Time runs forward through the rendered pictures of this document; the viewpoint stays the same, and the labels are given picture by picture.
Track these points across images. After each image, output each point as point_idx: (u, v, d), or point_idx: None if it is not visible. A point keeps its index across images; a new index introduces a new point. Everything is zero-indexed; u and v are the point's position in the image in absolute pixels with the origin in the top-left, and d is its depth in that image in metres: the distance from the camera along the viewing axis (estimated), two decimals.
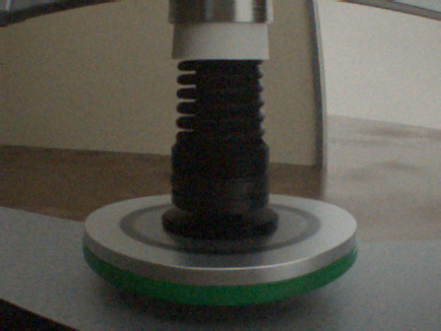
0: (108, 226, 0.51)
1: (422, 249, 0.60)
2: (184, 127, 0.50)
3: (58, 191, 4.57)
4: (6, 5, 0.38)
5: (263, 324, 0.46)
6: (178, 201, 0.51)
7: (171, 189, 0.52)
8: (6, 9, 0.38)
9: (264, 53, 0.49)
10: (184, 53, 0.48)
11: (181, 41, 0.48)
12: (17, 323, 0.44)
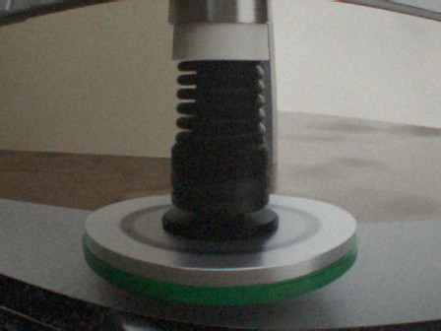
0: (127, 242, 0.47)
1: (412, 229, 0.68)
2: (184, 128, 0.50)
3: (25, 191, 4.53)
4: (6, 5, 0.38)
5: None
6: (178, 202, 0.51)
7: (171, 190, 0.52)
8: (6, 9, 0.38)
9: (264, 53, 0.49)
10: (184, 53, 0.48)
11: (181, 41, 0.48)
12: (50, 307, 0.49)
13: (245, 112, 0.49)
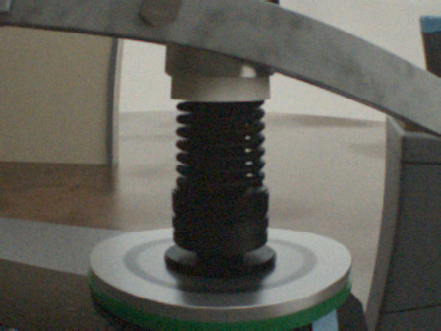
0: None
1: (4, 225, 0.68)
2: (184, 171, 0.50)
3: None
4: (6, 5, 0.38)
5: None
6: (180, 241, 0.51)
7: (173, 230, 0.53)
8: (6, 9, 0.38)
9: (266, 93, 0.50)
10: (183, 94, 0.49)
11: (179, 80, 0.49)
12: None
13: (245, 158, 0.49)
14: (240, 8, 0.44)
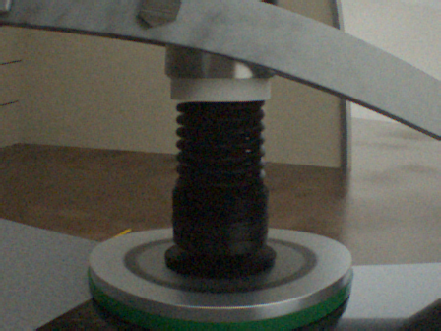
0: (138, 283, 0.47)
1: (390, 276, 0.54)
2: (184, 171, 0.50)
3: (76, 192, 4.58)
4: (6, 5, 0.38)
5: None
6: (180, 241, 0.51)
7: (173, 230, 0.53)
8: (6, 9, 0.38)
9: (266, 93, 0.50)
10: (183, 94, 0.49)
11: (179, 80, 0.49)
12: None
13: (245, 158, 0.49)
14: (240, 9, 0.44)
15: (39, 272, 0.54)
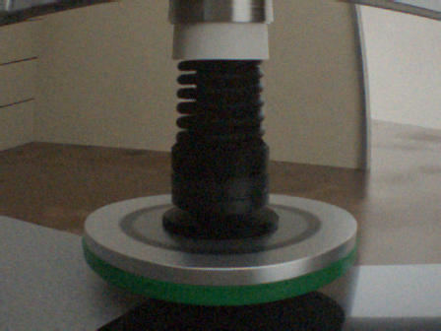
0: None
1: (426, 275, 0.52)
2: (184, 127, 0.50)
3: (95, 192, 4.59)
4: (6, 5, 0.38)
5: None
6: (178, 201, 0.51)
7: (171, 189, 0.52)
8: (6, 9, 0.38)
9: (264, 53, 0.49)
10: (184, 53, 0.48)
11: (181, 41, 0.48)
12: None
13: None
14: None
15: (74, 281, 0.53)
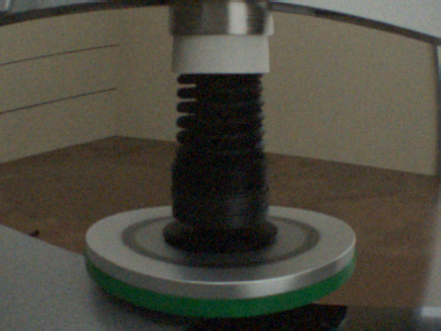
0: (110, 233, 0.53)
1: None
2: (184, 142, 0.50)
3: None
4: (6, 5, 0.38)
5: None
6: (178, 215, 0.51)
7: (172, 203, 0.53)
8: (6, 9, 0.38)
9: (265, 66, 0.49)
10: (184, 66, 0.48)
11: (180, 53, 0.48)
12: None
13: (245, 127, 0.49)
14: None
15: (75, 316, 0.45)
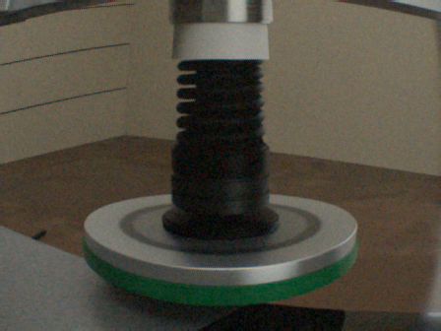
0: (165, 200, 0.60)
1: None
2: (184, 127, 0.50)
3: None
4: (6, 5, 0.38)
5: None
6: (178, 201, 0.51)
7: (171, 189, 0.52)
8: (6, 9, 0.38)
9: (264, 53, 0.49)
10: (184, 53, 0.48)
11: (181, 41, 0.48)
12: None
13: None
14: None
15: (74, 320, 0.44)
